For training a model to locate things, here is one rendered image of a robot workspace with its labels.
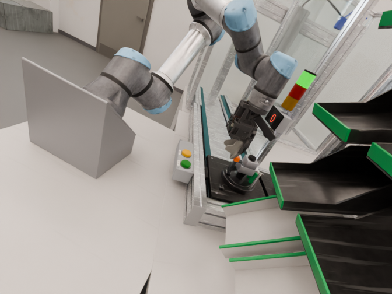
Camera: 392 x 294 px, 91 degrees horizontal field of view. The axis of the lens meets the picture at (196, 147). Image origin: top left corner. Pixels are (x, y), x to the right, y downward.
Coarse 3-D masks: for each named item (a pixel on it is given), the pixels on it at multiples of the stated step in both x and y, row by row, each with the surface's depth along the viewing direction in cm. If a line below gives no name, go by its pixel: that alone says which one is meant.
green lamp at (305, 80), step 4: (304, 72) 72; (300, 76) 74; (304, 76) 72; (308, 76) 71; (312, 76) 71; (300, 80) 73; (304, 80) 72; (308, 80) 72; (312, 80) 72; (300, 84) 73; (304, 84) 73; (308, 84) 73
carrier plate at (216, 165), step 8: (208, 160) 81; (216, 160) 83; (224, 160) 86; (208, 168) 77; (216, 168) 79; (208, 176) 74; (216, 176) 74; (208, 184) 71; (216, 184) 70; (224, 184) 72; (256, 184) 80; (216, 192) 67; (224, 192) 68; (232, 192) 70; (256, 192) 75; (224, 200) 66; (232, 200) 67; (240, 200) 68
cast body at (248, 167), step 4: (244, 156) 73; (248, 156) 71; (252, 156) 71; (244, 160) 72; (248, 160) 69; (252, 160) 70; (256, 160) 72; (236, 164) 74; (240, 164) 71; (244, 164) 71; (248, 164) 70; (252, 164) 70; (256, 164) 70; (236, 168) 74; (240, 168) 71; (244, 168) 71; (248, 168) 71; (252, 168) 71; (240, 172) 72; (244, 172) 72; (248, 172) 72; (252, 172) 72; (256, 172) 74
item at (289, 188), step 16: (320, 160) 44; (336, 160) 44; (352, 160) 43; (368, 160) 42; (272, 176) 43; (288, 176) 45; (304, 176) 44; (320, 176) 44; (336, 176) 44; (352, 176) 43; (368, 176) 43; (384, 176) 43; (288, 192) 40; (304, 192) 40; (320, 192) 40; (336, 192) 39; (352, 192) 39; (368, 192) 32; (384, 192) 32; (288, 208) 36; (304, 208) 36; (320, 208) 35; (336, 208) 35; (352, 208) 34; (368, 208) 34; (384, 208) 33
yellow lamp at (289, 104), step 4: (288, 96) 77; (284, 100) 79; (288, 100) 77; (292, 100) 76; (296, 100) 76; (284, 104) 79; (288, 104) 78; (292, 104) 77; (288, 108) 78; (292, 108) 78
